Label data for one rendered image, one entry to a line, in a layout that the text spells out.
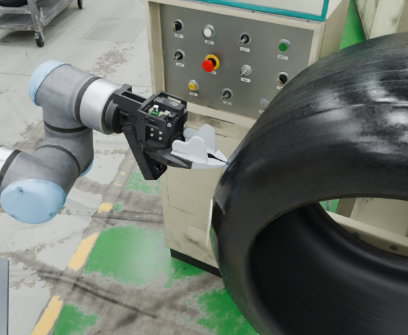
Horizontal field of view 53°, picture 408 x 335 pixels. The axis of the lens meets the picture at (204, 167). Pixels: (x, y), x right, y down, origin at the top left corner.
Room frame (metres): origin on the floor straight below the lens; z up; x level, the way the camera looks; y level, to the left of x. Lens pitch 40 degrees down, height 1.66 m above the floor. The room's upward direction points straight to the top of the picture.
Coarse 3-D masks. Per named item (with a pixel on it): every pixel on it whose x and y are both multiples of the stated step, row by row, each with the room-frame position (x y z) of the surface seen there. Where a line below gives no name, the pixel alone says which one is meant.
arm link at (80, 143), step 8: (48, 128) 0.62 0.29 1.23; (56, 128) 0.62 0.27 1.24; (72, 128) 0.62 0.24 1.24; (80, 128) 0.63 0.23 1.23; (88, 128) 0.64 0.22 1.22; (48, 136) 0.62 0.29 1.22; (56, 136) 0.62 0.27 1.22; (64, 136) 0.61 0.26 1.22; (72, 136) 0.62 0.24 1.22; (80, 136) 0.63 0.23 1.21; (88, 136) 0.64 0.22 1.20; (40, 144) 0.61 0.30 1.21; (56, 144) 0.59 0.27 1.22; (64, 144) 0.60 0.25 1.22; (72, 144) 0.61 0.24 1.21; (80, 144) 0.62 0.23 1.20; (88, 144) 0.64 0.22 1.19; (72, 152) 0.59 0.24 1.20; (80, 152) 0.61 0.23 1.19; (88, 152) 0.63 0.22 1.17; (80, 160) 0.59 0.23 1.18; (88, 160) 0.64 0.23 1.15; (80, 168) 0.59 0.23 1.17; (88, 168) 0.63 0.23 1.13; (80, 176) 0.62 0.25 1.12
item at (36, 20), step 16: (0, 0) 3.91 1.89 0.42; (16, 0) 3.88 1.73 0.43; (32, 0) 3.78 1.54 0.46; (48, 0) 4.60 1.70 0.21; (64, 0) 4.59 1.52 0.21; (80, 0) 4.92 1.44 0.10; (0, 16) 4.10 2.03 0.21; (16, 16) 4.11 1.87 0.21; (32, 16) 3.78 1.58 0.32; (48, 16) 4.07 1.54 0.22
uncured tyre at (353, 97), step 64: (320, 64) 0.54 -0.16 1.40; (384, 64) 0.44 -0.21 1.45; (256, 128) 0.44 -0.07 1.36; (320, 128) 0.37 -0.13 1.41; (384, 128) 0.33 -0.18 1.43; (256, 192) 0.37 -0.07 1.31; (320, 192) 0.33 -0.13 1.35; (384, 192) 0.30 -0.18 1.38; (256, 256) 0.49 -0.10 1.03; (320, 256) 0.55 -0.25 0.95; (384, 256) 0.53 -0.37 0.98; (256, 320) 0.35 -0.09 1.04; (320, 320) 0.42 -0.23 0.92; (384, 320) 0.43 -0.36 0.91
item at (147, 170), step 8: (128, 128) 0.57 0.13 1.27; (128, 136) 0.57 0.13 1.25; (136, 136) 0.57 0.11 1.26; (136, 144) 0.56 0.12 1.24; (136, 152) 0.56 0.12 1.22; (144, 152) 0.56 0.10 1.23; (136, 160) 0.56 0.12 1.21; (144, 160) 0.56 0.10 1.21; (152, 160) 0.57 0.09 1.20; (144, 168) 0.56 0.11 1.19; (152, 168) 0.56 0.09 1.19; (160, 168) 0.56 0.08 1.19; (144, 176) 0.56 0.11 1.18; (152, 176) 0.55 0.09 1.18
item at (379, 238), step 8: (336, 216) 0.67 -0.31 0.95; (344, 224) 0.65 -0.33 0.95; (352, 224) 0.65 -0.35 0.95; (360, 224) 0.65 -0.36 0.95; (352, 232) 0.64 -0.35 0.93; (360, 232) 0.63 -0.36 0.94; (368, 232) 0.62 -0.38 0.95; (376, 232) 0.62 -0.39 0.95; (384, 232) 0.62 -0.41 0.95; (368, 240) 0.62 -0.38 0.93; (376, 240) 0.61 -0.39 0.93; (384, 240) 0.61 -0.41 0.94; (392, 240) 0.60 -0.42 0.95; (400, 240) 0.60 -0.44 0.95; (384, 248) 0.60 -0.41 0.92; (392, 248) 0.60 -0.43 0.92; (400, 248) 0.59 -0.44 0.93
